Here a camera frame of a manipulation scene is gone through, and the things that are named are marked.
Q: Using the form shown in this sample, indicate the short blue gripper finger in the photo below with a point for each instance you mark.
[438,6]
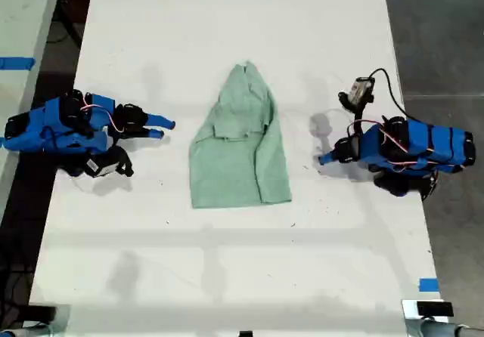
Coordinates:
[154,133]

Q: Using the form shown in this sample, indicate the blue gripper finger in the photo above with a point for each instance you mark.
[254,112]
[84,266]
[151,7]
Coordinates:
[327,158]

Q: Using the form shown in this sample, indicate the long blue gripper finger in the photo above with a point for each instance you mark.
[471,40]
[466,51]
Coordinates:
[160,121]

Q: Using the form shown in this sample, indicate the pale green T-shirt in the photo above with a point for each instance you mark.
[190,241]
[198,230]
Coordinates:
[238,155]

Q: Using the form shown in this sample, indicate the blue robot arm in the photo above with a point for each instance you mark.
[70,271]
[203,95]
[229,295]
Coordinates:
[56,125]
[423,144]

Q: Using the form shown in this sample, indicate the long blue tape strip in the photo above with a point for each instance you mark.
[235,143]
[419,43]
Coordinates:
[17,63]

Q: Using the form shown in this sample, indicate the white side table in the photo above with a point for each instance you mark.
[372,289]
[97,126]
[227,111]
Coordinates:
[19,19]

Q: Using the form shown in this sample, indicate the small blue tape piece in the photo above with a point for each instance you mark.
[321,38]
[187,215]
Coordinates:
[429,285]

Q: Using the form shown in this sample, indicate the small black box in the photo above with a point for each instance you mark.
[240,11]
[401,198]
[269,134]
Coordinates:
[435,308]
[36,313]

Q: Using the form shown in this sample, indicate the grey metal pipe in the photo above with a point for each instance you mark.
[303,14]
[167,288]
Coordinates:
[22,331]
[442,329]

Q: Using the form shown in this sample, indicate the black camera stalk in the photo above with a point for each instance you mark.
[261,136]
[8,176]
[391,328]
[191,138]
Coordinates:
[361,114]
[121,153]

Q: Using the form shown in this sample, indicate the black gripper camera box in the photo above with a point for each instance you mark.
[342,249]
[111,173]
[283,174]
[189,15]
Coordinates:
[99,167]
[359,89]

